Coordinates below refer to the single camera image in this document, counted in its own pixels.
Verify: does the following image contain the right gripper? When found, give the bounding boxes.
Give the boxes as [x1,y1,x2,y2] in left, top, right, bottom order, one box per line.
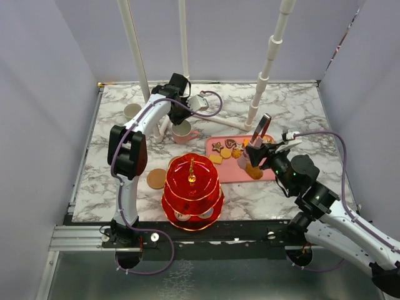
[246,141,296,194]

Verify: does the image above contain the metal tongs pink tips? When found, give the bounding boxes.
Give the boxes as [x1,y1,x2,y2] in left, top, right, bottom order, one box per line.
[237,113,272,170]

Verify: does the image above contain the pink mug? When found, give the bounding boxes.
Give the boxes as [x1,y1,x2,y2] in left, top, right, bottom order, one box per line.
[171,120,199,144]

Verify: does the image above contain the blue frosted donut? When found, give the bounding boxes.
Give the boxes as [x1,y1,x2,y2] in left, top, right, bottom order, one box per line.
[198,207,214,219]

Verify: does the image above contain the red three-tier stand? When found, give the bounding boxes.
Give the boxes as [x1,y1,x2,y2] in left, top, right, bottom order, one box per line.
[161,153,225,232]

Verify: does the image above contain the white chocolate donut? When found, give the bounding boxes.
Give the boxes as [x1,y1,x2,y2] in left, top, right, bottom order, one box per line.
[174,212,191,222]

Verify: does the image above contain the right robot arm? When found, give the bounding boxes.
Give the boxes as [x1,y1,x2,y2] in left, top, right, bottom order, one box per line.
[246,143,399,298]

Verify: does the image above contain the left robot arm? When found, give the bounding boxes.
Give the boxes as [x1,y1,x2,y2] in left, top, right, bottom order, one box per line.
[107,73,192,247]

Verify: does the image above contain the brown croissant bread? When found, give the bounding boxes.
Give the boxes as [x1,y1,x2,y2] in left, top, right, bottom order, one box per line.
[244,162,263,180]

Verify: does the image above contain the right star gingerbread cookie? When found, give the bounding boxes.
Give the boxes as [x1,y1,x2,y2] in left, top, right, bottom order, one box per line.
[234,143,246,152]

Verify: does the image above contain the star gingerbread cookie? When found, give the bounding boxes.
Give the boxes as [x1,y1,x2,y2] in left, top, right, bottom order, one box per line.
[234,143,246,152]
[212,142,224,153]

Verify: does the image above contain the swirl butter cookie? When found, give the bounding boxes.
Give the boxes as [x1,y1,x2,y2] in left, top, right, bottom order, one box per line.
[231,149,243,159]

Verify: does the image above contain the heart gingerbread cookie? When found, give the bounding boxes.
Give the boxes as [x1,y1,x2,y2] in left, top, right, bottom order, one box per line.
[224,139,236,149]

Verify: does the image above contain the pink serving tray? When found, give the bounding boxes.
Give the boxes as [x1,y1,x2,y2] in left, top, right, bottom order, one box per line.
[205,134,256,183]

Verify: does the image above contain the left round biscuit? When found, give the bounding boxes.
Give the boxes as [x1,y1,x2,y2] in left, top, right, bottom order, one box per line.
[220,148,232,159]

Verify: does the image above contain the left star gingerbread cookie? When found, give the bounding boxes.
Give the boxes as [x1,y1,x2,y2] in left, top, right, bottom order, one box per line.
[212,142,224,153]

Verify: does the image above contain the rectangular yellow biscuit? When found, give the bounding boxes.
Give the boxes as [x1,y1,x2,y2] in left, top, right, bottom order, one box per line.
[209,154,223,165]

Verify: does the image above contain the green mug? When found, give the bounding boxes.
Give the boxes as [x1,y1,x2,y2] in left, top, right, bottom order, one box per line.
[123,103,142,121]

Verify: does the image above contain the upper wooden coaster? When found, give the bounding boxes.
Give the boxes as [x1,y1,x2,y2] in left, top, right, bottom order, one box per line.
[168,156,179,167]

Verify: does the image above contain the wooden coaster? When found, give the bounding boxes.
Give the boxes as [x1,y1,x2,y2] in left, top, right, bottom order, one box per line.
[168,156,179,167]
[147,168,166,189]

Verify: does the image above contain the lower wooden coaster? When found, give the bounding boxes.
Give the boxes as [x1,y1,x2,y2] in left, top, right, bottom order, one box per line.
[147,168,166,189]

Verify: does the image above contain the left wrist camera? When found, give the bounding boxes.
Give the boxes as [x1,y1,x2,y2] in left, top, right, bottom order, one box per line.
[186,95,209,112]

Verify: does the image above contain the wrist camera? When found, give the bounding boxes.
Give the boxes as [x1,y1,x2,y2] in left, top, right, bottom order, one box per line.
[275,129,302,153]
[186,95,209,112]

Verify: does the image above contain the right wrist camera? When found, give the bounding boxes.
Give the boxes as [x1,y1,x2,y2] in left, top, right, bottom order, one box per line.
[275,129,302,153]

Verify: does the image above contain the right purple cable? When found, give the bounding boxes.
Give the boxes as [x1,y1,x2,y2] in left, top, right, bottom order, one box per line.
[290,129,400,273]

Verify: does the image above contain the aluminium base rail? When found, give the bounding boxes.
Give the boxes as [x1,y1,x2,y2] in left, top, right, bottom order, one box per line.
[49,219,306,251]

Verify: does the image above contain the white pvc pipe frame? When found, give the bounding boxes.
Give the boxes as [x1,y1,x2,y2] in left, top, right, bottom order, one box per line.
[117,0,296,132]

